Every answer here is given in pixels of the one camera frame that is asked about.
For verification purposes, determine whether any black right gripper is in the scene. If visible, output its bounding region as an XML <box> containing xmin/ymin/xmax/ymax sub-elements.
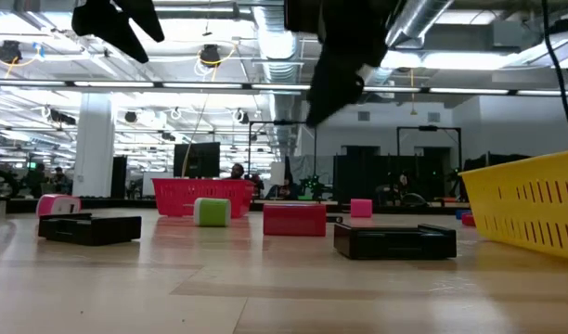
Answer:
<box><xmin>283</xmin><ymin>0</ymin><xmax>406</xmax><ymax>127</ymax></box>

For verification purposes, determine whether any small pink cube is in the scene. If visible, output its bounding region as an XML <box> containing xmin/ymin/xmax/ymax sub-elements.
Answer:
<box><xmin>350</xmin><ymin>199</ymin><xmax>374</xmax><ymax>219</ymax></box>

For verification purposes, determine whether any red rectangular box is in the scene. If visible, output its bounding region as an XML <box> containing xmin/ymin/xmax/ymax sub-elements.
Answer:
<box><xmin>263</xmin><ymin>203</ymin><xmax>328</xmax><ymax>238</ymax></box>

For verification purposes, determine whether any green white pencil sharpener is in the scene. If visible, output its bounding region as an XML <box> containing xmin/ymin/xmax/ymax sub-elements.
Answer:
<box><xmin>193</xmin><ymin>198</ymin><xmax>232</xmax><ymax>228</ymax></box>

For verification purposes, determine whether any pink white pencil sharpener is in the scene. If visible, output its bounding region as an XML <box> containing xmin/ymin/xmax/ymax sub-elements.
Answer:
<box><xmin>35</xmin><ymin>194</ymin><xmax>83</xmax><ymax>218</ymax></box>

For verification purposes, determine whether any black digital clock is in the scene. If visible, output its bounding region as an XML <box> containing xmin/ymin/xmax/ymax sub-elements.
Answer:
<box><xmin>333</xmin><ymin>223</ymin><xmax>458</xmax><ymax>261</ymax></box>
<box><xmin>37</xmin><ymin>212</ymin><xmax>143</xmax><ymax>247</ymax></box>

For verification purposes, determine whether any black ceiling device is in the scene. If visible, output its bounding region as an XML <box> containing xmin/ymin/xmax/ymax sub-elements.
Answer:
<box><xmin>0</xmin><ymin>40</ymin><xmax>23</xmax><ymax>65</ymax></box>
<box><xmin>199</xmin><ymin>44</ymin><xmax>223</xmax><ymax>69</ymax></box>

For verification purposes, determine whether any person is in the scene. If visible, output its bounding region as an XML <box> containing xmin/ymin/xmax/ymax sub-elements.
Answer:
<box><xmin>23</xmin><ymin>162</ymin><xmax>47</xmax><ymax>199</ymax></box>
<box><xmin>265</xmin><ymin>173</ymin><xmax>300</xmax><ymax>201</ymax></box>
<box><xmin>50</xmin><ymin>166</ymin><xmax>74</xmax><ymax>196</ymax></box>
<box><xmin>226</xmin><ymin>162</ymin><xmax>248</xmax><ymax>181</ymax></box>

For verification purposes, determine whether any white pillar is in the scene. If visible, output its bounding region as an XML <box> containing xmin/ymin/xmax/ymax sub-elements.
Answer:
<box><xmin>72</xmin><ymin>92</ymin><xmax>116</xmax><ymax>199</ymax></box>

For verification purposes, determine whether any black background monitor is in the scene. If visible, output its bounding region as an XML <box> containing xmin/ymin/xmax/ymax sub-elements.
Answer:
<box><xmin>173</xmin><ymin>142</ymin><xmax>221</xmax><ymax>180</ymax></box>

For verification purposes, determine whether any tall black panel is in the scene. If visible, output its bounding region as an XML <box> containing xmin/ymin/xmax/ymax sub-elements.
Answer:
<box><xmin>110</xmin><ymin>156</ymin><xmax>128</xmax><ymax>199</ymax></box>

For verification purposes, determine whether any red plastic basket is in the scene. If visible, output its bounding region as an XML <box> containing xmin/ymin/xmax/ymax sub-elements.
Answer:
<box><xmin>151</xmin><ymin>178</ymin><xmax>255</xmax><ymax>219</ymax></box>

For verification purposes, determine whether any yellow plastic basket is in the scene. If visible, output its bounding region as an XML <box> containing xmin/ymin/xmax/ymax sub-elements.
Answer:
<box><xmin>458</xmin><ymin>148</ymin><xmax>568</xmax><ymax>263</ymax></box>

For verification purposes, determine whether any ceiling light rail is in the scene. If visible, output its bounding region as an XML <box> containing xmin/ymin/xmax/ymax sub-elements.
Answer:
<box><xmin>0</xmin><ymin>78</ymin><xmax>568</xmax><ymax>97</ymax></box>

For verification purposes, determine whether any silver round air duct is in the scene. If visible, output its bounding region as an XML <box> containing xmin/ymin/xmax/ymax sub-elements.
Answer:
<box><xmin>252</xmin><ymin>0</ymin><xmax>304</xmax><ymax>140</ymax></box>
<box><xmin>384</xmin><ymin>0</ymin><xmax>455</xmax><ymax>48</ymax></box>

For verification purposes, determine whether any black partition wall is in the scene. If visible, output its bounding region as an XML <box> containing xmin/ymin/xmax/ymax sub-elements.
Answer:
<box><xmin>332</xmin><ymin>146</ymin><xmax>457</xmax><ymax>205</ymax></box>

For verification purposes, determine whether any black metal stand frame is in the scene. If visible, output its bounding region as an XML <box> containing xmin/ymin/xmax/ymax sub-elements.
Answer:
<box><xmin>395</xmin><ymin>124</ymin><xmax>463</xmax><ymax>186</ymax></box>

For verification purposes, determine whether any black metal table frame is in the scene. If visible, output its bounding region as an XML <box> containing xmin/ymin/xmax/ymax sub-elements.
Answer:
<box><xmin>0</xmin><ymin>197</ymin><xmax>471</xmax><ymax>215</ymax></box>

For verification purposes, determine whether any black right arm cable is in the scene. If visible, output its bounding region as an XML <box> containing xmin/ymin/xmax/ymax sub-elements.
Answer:
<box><xmin>540</xmin><ymin>0</ymin><xmax>568</xmax><ymax>150</ymax></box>

